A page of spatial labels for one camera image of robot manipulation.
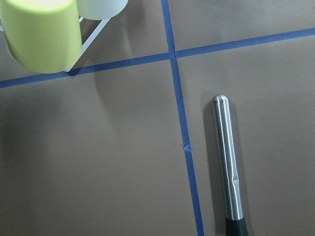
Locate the white cup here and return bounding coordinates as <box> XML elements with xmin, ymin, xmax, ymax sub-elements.
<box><xmin>77</xmin><ymin>0</ymin><xmax>128</xmax><ymax>20</ymax></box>

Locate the lime green cup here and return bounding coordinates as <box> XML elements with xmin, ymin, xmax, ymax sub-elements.
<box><xmin>0</xmin><ymin>0</ymin><xmax>82</xmax><ymax>73</ymax></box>

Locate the steel muddler with black tip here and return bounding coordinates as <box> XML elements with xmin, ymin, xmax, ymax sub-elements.
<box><xmin>212</xmin><ymin>94</ymin><xmax>249</xmax><ymax>236</ymax></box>

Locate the white wire cup rack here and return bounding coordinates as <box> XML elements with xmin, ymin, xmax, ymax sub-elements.
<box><xmin>64</xmin><ymin>18</ymin><xmax>111</xmax><ymax>73</ymax></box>

